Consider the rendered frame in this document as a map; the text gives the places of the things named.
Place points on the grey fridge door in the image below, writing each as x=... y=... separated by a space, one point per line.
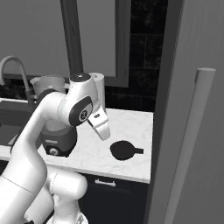
x=204 y=163

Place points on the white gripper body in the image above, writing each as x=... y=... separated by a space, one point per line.
x=102 y=128

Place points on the dark cupboard drawer front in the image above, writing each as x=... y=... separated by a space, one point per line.
x=116 y=204

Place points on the blender with dark grey base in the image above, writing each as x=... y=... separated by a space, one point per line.
x=59 y=140

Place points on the window with dark frame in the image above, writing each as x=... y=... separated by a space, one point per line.
x=35 y=35

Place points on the grey curved tap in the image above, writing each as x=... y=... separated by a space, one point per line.
x=17 y=62

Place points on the black blender lid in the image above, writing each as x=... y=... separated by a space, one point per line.
x=122 y=150

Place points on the dark grey sink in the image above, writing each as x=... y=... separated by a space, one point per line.
x=11 y=116

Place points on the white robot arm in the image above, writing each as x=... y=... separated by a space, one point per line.
x=26 y=163

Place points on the white paper towel roll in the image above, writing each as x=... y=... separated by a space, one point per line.
x=100 y=90

